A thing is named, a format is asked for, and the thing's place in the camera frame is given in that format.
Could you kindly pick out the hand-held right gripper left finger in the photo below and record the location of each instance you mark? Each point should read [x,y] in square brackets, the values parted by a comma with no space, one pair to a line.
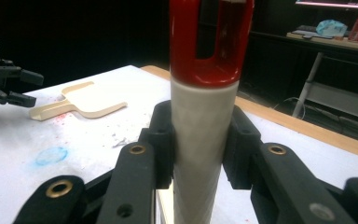
[130,186]

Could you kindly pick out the monitor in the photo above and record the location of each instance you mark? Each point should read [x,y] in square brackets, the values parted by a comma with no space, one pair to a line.
[338,3]

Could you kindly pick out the cream plastic dustpan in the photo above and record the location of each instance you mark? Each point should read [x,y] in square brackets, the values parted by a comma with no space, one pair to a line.
[88,101]

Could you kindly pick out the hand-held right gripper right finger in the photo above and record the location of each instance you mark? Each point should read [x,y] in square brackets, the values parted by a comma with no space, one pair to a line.
[279,186]

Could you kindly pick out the wooden desk with white leg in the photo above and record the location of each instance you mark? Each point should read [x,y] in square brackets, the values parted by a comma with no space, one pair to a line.
[338,43]

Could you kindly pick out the light blue plastic bag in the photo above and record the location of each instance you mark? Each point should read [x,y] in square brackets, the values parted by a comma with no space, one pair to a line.
[332,28]

